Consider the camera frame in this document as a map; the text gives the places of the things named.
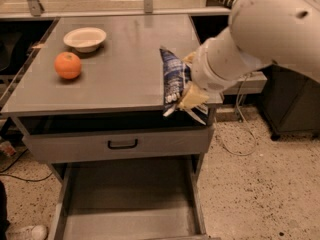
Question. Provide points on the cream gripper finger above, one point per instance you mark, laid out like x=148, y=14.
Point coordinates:
x=189, y=58
x=192, y=96

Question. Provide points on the blue chip bag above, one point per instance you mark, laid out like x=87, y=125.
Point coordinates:
x=176, y=74

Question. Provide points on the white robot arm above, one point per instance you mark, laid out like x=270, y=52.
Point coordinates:
x=260, y=33

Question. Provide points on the grey drawer cabinet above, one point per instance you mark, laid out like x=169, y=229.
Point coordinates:
x=124, y=74

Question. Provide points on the grey open middle drawer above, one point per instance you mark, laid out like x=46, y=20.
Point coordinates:
x=135, y=199

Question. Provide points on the grey top drawer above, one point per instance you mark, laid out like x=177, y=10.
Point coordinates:
x=120, y=135

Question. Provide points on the white paper bowl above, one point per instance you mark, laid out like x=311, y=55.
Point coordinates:
x=85, y=40

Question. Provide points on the orange fruit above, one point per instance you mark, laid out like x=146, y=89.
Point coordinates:
x=67, y=65

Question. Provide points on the small red white packet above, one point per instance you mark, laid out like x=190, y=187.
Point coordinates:
x=7, y=149

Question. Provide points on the white sneaker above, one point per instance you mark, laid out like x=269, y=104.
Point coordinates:
x=34, y=232

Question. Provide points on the black drawer handle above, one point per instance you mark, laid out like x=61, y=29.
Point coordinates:
x=121, y=145

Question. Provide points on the metal back shelf frame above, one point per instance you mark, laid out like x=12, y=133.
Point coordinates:
x=70, y=8

